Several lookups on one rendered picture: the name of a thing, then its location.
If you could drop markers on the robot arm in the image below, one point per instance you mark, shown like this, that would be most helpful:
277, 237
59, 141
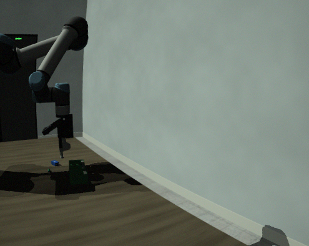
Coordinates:
74, 35

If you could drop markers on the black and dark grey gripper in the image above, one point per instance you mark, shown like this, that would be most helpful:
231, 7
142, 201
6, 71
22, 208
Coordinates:
65, 132

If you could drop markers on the green rack of labelled bins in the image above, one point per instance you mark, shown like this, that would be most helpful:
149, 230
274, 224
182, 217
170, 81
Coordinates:
78, 168

